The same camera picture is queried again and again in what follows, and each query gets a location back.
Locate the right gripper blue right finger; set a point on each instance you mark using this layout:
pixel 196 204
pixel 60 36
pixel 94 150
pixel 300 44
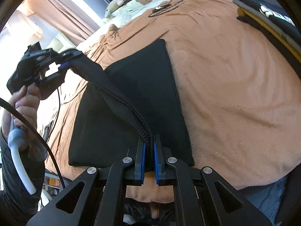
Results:
pixel 159 161

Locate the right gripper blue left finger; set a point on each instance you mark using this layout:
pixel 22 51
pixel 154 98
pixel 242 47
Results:
pixel 139 163

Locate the black t-shirt with patterned trim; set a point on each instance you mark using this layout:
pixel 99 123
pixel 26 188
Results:
pixel 133 99

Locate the stack of folded clothes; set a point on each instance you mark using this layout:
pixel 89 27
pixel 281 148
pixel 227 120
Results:
pixel 274 23

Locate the person's left hand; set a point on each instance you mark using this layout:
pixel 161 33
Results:
pixel 26 101

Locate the cream padded headboard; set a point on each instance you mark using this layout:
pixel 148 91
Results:
pixel 60 43

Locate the pink curtain left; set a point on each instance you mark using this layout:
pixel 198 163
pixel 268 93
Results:
pixel 66 17

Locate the beige plush toy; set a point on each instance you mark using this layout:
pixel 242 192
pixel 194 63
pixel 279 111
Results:
pixel 112 7

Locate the brown fleece blanket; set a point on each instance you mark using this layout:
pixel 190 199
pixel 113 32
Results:
pixel 239 96

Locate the cream bear print bedding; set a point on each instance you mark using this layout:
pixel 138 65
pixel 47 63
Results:
pixel 127 12

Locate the black device with cable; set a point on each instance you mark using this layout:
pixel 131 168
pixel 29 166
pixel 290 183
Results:
pixel 160 9

